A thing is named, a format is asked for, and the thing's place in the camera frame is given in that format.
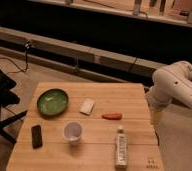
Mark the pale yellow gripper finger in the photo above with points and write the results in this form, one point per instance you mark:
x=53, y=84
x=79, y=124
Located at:
x=156, y=116

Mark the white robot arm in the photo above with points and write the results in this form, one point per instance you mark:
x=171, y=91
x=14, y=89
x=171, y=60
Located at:
x=169, y=81

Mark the green ceramic bowl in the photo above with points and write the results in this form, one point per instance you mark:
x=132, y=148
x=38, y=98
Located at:
x=52, y=102

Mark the white sponge block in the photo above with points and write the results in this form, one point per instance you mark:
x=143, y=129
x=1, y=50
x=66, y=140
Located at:
x=87, y=106

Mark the white plastic cup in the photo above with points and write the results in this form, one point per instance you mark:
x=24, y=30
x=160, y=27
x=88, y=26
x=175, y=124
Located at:
x=72, y=133

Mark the black rectangular remote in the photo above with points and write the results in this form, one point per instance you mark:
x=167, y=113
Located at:
x=36, y=136

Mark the black office chair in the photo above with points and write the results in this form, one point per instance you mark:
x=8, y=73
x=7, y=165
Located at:
x=0, y=96

